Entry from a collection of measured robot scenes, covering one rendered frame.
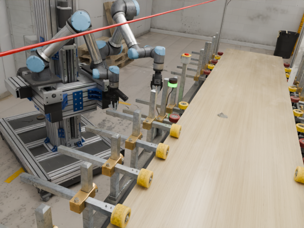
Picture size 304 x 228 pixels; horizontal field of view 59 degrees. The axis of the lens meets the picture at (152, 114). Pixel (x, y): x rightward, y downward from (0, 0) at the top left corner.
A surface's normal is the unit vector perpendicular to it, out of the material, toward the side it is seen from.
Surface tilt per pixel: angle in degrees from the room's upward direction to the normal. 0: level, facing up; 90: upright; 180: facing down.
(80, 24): 85
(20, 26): 90
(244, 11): 90
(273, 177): 0
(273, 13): 90
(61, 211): 0
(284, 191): 0
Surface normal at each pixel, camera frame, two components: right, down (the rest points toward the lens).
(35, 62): 0.09, 0.54
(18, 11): -0.32, 0.41
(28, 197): 0.08, -0.88
